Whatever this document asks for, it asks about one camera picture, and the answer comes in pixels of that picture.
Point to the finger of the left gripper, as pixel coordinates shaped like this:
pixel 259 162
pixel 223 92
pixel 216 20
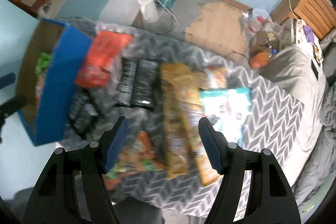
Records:
pixel 7 80
pixel 12 105

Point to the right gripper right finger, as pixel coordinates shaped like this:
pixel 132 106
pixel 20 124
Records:
pixel 270 197

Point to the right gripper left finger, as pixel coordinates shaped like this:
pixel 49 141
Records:
pixel 71 188

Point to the orange green snack bag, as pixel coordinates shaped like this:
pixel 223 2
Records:
pixel 134 158

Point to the long yellow biscuit pack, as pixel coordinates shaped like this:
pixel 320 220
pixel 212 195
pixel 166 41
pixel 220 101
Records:
pixel 182 110

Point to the teal silver snack bag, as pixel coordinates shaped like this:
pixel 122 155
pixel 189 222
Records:
pixel 228 111

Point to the red snack bag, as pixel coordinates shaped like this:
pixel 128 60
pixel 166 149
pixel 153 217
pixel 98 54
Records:
pixel 95 71

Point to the black snack packet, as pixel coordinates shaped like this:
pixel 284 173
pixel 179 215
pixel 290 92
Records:
pixel 144 84
pixel 125 87

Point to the blue cardboard box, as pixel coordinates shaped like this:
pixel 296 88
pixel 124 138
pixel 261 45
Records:
pixel 45 119

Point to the grey bed blanket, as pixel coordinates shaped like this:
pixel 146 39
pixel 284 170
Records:
pixel 310 167

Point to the orange drink bottle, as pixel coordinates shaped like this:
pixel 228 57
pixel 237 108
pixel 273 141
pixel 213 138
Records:
pixel 259 60

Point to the white electric kettle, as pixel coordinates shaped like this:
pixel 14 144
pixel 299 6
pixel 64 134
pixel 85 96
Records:
pixel 148 10

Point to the clear plastic bottle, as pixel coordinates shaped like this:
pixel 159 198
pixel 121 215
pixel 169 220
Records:
pixel 252 26

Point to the wooden nightstand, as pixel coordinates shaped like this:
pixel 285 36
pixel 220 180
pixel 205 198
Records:
pixel 318 14

